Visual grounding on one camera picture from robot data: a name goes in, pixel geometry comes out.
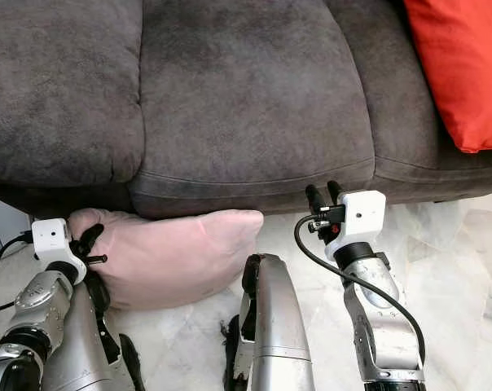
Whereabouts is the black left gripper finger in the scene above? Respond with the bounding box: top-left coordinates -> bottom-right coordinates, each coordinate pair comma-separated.
77,224 -> 105,257

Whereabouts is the pink pillow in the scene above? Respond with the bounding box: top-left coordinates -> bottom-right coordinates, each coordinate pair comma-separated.
67,208 -> 265,310

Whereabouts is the dark grey fabric sofa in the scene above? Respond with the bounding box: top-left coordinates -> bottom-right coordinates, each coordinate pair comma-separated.
0,0 -> 492,219

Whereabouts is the red pillow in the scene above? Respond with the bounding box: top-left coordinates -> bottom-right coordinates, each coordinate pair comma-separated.
403,0 -> 492,154

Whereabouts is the silver right robot leg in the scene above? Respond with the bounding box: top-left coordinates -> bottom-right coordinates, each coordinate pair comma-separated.
226,253 -> 316,391

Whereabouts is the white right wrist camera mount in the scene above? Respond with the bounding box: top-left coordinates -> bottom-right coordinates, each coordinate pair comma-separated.
323,190 -> 387,260

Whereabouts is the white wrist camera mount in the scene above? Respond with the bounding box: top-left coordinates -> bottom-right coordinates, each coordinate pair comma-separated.
32,218 -> 76,282
323,190 -> 387,260

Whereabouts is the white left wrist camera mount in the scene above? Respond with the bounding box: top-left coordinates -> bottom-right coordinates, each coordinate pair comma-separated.
32,218 -> 76,282

